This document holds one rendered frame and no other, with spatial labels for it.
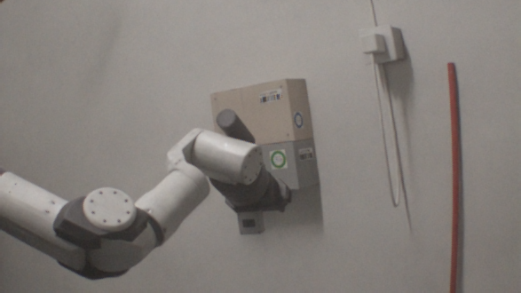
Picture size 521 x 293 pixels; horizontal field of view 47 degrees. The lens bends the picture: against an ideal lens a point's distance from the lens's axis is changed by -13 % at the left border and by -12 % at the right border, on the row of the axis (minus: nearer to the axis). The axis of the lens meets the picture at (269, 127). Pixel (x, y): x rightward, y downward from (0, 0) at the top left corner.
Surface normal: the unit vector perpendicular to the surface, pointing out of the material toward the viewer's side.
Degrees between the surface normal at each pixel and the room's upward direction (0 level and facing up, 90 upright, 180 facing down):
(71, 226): 86
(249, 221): 92
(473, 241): 90
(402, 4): 90
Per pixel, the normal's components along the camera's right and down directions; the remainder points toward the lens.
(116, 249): 0.24, 0.69
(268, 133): -0.54, 0.06
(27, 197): 0.22, -0.72
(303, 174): 0.83, -0.12
